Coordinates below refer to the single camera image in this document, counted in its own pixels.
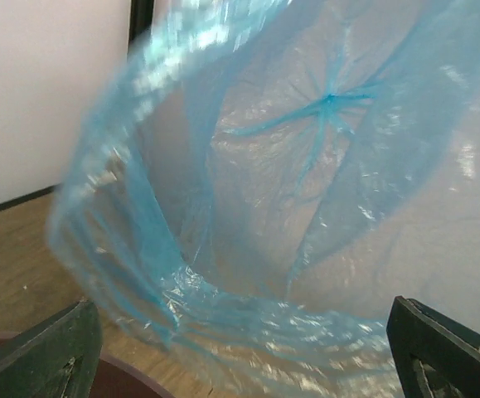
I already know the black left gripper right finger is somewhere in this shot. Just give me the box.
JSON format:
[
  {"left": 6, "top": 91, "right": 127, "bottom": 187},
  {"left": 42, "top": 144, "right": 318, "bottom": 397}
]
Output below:
[{"left": 386, "top": 296, "right": 480, "bottom": 398}]

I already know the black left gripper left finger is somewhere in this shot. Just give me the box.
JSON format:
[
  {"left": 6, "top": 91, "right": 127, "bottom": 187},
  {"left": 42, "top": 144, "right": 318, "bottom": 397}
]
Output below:
[{"left": 0, "top": 301, "right": 102, "bottom": 397}]

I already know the blue translucent trash bag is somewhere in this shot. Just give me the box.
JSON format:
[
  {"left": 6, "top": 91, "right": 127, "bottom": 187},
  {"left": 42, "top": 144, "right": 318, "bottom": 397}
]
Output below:
[{"left": 48, "top": 1, "right": 480, "bottom": 397}]

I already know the mauve plastic trash bin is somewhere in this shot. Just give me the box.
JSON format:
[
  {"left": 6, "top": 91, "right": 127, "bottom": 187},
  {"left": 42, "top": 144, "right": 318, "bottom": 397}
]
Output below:
[{"left": 0, "top": 332, "right": 173, "bottom": 398}]

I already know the black left corner frame post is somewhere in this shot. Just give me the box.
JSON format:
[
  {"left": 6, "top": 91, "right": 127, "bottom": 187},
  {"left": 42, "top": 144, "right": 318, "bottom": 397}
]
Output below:
[{"left": 128, "top": 0, "right": 154, "bottom": 45}]

